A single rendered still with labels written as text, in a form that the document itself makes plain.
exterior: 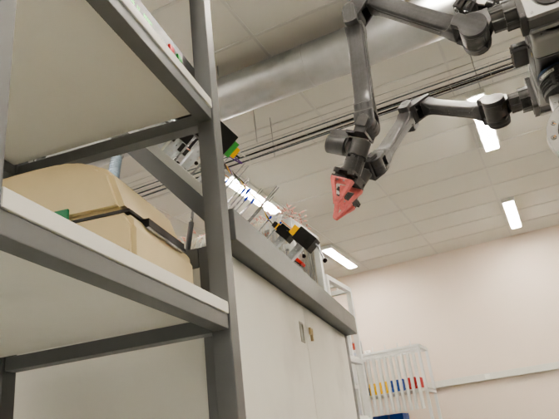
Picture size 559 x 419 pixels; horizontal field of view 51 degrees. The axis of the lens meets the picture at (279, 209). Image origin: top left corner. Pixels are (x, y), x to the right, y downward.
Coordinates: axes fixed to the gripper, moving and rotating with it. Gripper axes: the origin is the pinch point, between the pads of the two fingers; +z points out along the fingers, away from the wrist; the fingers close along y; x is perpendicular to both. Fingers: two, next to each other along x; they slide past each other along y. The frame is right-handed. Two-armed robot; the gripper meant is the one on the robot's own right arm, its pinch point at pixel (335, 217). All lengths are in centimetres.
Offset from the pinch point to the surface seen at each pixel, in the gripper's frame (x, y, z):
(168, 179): -3, 77, 26
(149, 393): 32, 87, 63
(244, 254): 27, 79, 32
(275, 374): 38, 59, 50
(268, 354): 36, 63, 47
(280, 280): 25, 56, 32
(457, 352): -103, -796, -59
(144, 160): -11, 78, 25
